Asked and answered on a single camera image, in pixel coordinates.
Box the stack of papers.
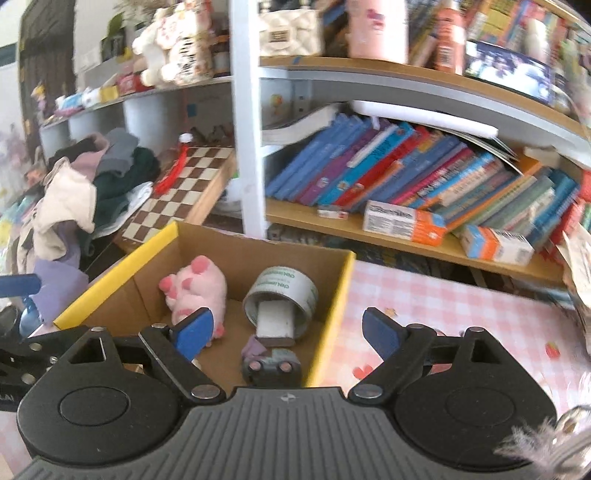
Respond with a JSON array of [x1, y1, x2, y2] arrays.
[[558, 224, 591, 355]]

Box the white wall charger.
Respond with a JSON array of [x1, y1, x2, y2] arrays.
[[256, 300, 296, 348]]

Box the wooden chessboard box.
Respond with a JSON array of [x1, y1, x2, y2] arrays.
[[114, 146, 236, 253]]

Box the white printed tape roll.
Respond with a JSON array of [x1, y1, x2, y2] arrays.
[[242, 266, 318, 341]]

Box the white wooden bookshelf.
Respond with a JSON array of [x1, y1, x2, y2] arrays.
[[38, 0, 591, 287]]

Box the white plush toy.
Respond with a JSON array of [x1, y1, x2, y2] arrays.
[[131, 1, 214, 88]]

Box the row of books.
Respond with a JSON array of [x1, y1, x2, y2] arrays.
[[263, 106, 590, 256]]

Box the red tassel ornament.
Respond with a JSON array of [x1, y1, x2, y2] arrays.
[[153, 132, 193, 196]]

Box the yellow cardboard box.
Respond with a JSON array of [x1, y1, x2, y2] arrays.
[[53, 223, 356, 391]]

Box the pink plush pig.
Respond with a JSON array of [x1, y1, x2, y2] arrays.
[[158, 255, 228, 340]]

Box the pink checkered table mat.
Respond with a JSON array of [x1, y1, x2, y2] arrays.
[[315, 261, 590, 413]]

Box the grey purple toy truck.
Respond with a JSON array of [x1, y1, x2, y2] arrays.
[[242, 335, 303, 389]]

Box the pile of clothes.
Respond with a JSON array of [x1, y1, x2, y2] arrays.
[[1, 128, 160, 337]]

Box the orange white small box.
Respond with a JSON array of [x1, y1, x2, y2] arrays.
[[363, 201, 447, 247]]

